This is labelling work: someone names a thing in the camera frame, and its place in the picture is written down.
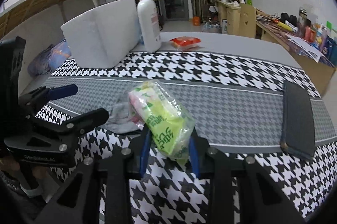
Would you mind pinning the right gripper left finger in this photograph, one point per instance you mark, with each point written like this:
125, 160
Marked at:
78, 199

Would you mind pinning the left hand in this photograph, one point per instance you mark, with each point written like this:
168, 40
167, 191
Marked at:
27, 175

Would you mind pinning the white papers on desk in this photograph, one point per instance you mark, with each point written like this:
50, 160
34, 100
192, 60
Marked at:
314, 53

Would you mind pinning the white styrofoam box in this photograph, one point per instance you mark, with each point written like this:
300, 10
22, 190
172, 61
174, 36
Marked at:
103, 36

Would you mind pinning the grey sock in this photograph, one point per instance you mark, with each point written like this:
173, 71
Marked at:
122, 119

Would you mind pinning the blue plaid quilt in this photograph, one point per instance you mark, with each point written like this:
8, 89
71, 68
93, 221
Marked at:
50, 59

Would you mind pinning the wooden desk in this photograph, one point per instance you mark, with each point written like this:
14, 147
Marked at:
320, 73

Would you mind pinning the orange bag on floor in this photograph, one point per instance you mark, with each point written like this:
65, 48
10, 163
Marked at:
196, 21

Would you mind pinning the black smartphone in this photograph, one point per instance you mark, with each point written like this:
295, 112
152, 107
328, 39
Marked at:
298, 130

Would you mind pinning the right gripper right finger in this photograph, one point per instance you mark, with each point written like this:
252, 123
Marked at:
260, 198

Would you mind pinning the red snack packet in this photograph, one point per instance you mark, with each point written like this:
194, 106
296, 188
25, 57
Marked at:
184, 43

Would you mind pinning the green tissue pack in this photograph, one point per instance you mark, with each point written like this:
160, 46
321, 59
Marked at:
170, 123

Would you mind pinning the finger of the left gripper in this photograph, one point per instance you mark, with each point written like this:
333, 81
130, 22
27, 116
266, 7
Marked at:
81, 124
42, 95

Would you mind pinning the white lotion pump bottle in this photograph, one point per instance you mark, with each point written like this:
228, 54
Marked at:
149, 25

